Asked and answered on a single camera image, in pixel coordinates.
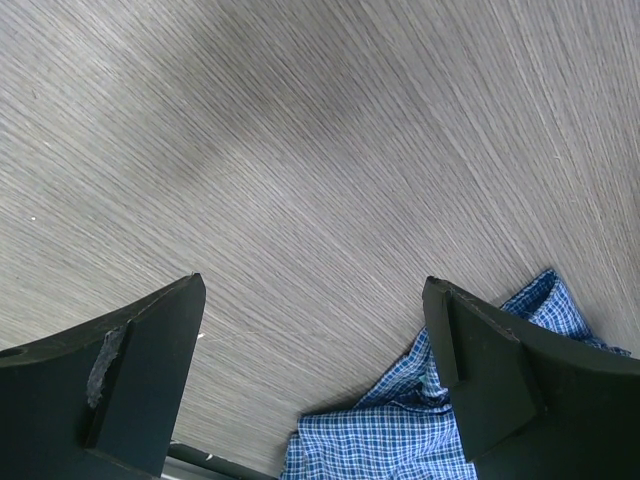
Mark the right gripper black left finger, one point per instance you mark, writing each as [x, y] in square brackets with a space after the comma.
[100, 400]

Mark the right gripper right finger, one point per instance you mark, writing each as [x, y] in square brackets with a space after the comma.
[530, 403]

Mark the blue checkered shirt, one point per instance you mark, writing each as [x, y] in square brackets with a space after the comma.
[405, 426]

